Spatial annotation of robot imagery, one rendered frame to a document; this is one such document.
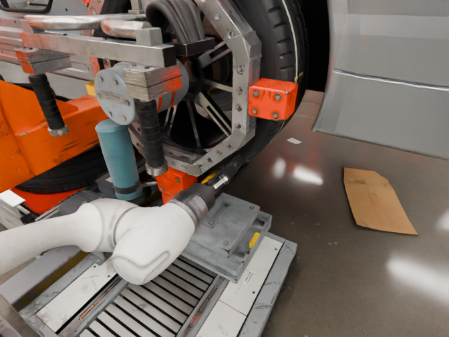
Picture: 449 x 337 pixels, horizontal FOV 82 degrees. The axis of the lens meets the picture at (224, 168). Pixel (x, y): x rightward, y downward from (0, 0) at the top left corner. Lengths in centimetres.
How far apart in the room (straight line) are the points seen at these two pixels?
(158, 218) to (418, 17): 61
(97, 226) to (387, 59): 68
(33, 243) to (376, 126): 71
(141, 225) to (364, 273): 111
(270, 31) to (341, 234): 115
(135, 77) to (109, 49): 10
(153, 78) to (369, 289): 121
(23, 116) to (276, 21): 83
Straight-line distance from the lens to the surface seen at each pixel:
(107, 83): 66
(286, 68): 66
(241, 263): 108
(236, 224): 114
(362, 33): 66
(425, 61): 67
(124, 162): 83
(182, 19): 52
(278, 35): 64
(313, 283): 129
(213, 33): 91
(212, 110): 81
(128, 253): 49
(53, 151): 111
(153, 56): 46
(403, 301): 140
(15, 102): 106
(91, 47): 58
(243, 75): 59
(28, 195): 152
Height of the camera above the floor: 105
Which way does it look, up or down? 34 degrees down
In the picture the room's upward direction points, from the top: straight up
